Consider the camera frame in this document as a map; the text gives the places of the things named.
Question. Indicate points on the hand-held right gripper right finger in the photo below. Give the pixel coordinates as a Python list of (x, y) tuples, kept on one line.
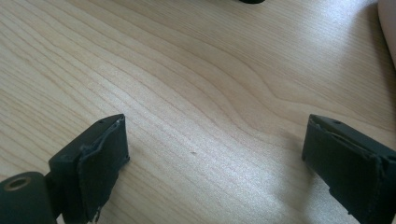
[(351, 165)]

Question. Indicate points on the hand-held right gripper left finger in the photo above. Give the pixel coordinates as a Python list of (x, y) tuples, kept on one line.
[(93, 168)]

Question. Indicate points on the pink slipper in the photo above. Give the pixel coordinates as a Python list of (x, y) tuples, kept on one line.
[(388, 25)]

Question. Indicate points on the red and black shoe rack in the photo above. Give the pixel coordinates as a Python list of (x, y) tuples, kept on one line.
[(252, 1)]

